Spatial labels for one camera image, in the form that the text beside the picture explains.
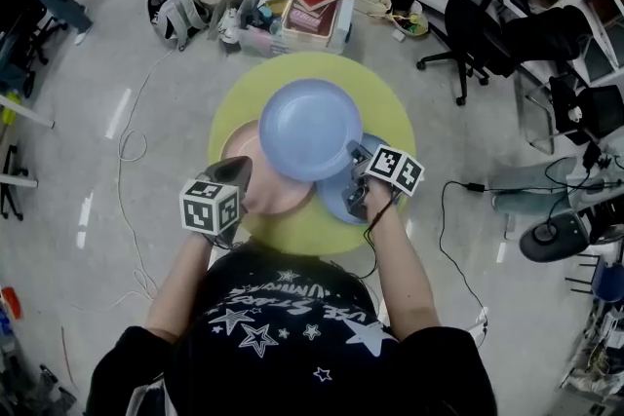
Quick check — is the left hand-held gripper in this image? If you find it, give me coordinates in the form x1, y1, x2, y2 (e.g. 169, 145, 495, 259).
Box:
178, 155, 254, 249

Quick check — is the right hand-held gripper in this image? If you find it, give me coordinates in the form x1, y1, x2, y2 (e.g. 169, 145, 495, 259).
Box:
340, 139, 426, 219

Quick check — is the blue big plate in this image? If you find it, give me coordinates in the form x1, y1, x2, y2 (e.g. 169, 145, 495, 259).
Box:
316, 133, 404, 225
258, 78, 365, 183

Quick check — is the pink big plate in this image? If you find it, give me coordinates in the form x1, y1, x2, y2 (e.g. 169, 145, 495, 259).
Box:
219, 117, 317, 216

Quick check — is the person's left forearm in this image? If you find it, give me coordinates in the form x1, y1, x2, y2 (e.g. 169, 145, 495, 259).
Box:
145, 231, 218, 345

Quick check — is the person's right forearm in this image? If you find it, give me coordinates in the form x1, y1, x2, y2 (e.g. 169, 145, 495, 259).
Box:
364, 179, 443, 342

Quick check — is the round table with green cloth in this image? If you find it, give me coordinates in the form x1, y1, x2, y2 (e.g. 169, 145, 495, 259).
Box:
208, 52, 416, 257

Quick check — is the beige plastic bin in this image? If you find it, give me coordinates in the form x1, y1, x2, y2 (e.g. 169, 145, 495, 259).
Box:
281, 0, 341, 47

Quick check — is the round tray with yellow toys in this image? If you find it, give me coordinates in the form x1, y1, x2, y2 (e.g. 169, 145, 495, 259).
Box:
389, 12, 430, 38

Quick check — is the clear plastic storage bin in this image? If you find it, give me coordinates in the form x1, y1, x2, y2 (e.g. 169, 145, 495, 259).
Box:
238, 0, 356, 59

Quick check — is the black office chair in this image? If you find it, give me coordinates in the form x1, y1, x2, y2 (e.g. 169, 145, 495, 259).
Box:
416, 0, 594, 107

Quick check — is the person's black star-print shirt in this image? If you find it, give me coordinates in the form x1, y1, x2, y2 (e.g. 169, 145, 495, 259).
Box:
85, 242, 498, 416

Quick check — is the black tripod stand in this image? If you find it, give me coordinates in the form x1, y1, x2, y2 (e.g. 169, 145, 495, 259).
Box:
0, 145, 30, 220

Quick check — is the grey backpack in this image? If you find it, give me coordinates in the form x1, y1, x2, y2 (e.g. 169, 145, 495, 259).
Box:
154, 0, 211, 51

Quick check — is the white power strip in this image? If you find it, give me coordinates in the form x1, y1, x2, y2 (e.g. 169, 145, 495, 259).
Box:
470, 306, 490, 337

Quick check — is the grey and black machine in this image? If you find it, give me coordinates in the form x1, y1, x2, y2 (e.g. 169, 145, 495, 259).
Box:
519, 145, 624, 264

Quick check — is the white workbench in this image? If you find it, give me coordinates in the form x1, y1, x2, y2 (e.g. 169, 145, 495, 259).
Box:
0, 92, 56, 189

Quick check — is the red orange tool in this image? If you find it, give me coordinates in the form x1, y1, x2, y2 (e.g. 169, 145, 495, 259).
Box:
1, 286, 23, 321

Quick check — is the black mesh visitor chair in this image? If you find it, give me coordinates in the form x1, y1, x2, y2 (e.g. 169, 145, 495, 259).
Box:
514, 70, 624, 155

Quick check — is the blue seat black stool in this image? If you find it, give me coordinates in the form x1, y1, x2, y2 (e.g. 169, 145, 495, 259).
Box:
565, 252, 624, 303

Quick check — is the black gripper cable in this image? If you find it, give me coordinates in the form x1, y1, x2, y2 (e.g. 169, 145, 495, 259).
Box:
331, 189, 399, 282

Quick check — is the white floor cable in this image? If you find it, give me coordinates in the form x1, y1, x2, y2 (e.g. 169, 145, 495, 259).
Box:
118, 46, 175, 313

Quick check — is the black power cable with adapter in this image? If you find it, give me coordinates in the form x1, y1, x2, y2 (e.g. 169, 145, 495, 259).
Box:
439, 180, 488, 350

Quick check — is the thin red cable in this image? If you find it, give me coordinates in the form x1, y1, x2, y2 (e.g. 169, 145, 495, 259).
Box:
60, 325, 79, 394

